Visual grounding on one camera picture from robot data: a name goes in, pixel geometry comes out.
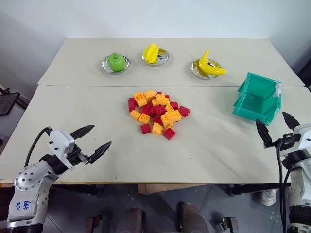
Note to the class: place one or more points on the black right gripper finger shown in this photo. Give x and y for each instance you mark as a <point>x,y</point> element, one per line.
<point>291,121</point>
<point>264,133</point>

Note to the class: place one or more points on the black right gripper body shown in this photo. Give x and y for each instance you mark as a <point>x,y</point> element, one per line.
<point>284,141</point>

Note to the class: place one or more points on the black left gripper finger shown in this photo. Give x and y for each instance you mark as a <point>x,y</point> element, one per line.
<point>100,150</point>
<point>82,130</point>

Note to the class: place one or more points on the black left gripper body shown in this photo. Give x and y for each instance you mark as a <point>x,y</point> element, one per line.
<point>75,156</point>

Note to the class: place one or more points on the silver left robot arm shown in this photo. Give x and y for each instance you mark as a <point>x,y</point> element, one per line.
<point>26,184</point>

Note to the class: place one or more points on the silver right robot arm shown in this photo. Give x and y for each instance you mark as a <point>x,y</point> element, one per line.
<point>300,184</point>

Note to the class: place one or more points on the teal plastic bin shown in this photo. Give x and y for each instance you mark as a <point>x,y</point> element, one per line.
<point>255,102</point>

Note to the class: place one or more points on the white shoe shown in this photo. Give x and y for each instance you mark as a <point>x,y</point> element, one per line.
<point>268,197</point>

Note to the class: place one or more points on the silver metal plate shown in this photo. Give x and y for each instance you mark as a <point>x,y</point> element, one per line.
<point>195,69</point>
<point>105,65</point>
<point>162,58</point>

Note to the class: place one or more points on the green toy apple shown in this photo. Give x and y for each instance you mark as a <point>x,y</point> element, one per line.
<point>116,62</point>

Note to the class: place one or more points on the black folding stand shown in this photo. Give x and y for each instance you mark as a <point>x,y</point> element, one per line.
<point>9,102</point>

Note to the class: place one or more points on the yellow toy banana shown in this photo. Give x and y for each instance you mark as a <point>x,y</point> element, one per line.
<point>209,66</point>

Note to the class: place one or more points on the yellow toy starfruit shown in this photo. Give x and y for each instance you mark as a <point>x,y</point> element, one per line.
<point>151,54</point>

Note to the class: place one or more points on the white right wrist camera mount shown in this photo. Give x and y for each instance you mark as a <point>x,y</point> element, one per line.
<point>305,136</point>

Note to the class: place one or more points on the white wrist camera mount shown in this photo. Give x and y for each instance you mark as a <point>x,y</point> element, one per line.
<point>305,136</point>
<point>60,143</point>

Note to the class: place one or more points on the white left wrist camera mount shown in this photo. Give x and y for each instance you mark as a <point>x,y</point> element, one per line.
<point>60,143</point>

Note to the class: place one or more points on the black table frame bar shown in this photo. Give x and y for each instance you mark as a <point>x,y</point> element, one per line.
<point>257,188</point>

